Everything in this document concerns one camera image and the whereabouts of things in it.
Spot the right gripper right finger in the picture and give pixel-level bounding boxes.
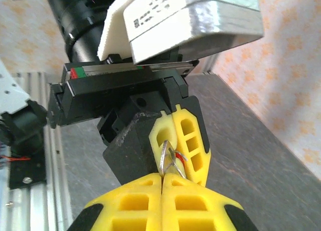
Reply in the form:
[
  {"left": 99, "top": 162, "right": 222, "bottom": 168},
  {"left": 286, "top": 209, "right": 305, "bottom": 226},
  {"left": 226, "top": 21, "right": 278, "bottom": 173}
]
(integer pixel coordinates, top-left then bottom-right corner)
[{"left": 162, "top": 172, "right": 259, "bottom": 231}]

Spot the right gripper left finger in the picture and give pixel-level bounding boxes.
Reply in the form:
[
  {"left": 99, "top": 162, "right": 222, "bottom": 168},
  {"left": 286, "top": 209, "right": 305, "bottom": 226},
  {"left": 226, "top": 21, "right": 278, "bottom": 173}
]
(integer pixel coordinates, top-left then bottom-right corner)
[{"left": 66, "top": 172, "right": 163, "bottom": 231}]

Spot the red key tag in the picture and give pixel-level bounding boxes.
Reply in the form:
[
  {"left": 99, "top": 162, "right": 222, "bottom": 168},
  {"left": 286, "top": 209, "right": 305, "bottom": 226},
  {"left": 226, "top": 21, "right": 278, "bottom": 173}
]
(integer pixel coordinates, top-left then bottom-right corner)
[{"left": 175, "top": 152, "right": 188, "bottom": 164}]

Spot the silver keyring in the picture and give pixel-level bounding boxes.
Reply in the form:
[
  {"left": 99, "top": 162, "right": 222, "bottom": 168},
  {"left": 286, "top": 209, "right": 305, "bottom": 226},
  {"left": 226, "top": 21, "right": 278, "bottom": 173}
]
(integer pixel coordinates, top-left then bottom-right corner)
[{"left": 158, "top": 140, "right": 189, "bottom": 178}]

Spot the wide aluminium base rail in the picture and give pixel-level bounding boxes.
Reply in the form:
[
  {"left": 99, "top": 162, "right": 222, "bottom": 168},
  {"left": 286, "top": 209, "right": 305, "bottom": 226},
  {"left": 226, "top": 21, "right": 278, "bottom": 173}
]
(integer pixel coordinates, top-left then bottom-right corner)
[{"left": 0, "top": 71, "right": 73, "bottom": 231}]

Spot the aluminium frame post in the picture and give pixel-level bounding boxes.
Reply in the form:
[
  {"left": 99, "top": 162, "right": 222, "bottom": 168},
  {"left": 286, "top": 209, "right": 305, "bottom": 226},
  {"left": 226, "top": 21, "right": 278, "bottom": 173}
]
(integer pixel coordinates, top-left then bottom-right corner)
[{"left": 200, "top": 52, "right": 221, "bottom": 75}]

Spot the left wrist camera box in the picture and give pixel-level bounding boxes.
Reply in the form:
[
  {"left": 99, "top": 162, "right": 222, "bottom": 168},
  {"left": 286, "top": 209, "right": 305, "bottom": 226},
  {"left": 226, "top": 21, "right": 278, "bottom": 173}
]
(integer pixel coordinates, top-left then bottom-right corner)
[{"left": 96, "top": 0, "right": 264, "bottom": 65}]

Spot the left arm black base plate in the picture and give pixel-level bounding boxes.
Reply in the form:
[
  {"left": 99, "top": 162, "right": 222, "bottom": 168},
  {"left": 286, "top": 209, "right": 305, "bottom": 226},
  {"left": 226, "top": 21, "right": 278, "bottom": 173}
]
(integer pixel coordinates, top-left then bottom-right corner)
[{"left": 9, "top": 150, "right": 48, "bottom": 190}]

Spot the thin red wire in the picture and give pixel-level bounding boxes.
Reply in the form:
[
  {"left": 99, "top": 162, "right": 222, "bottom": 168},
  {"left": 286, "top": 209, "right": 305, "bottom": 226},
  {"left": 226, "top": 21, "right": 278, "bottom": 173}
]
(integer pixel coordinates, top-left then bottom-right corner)
[{"left": 2, "top": 155, "right": 32, "bottom": 163}]

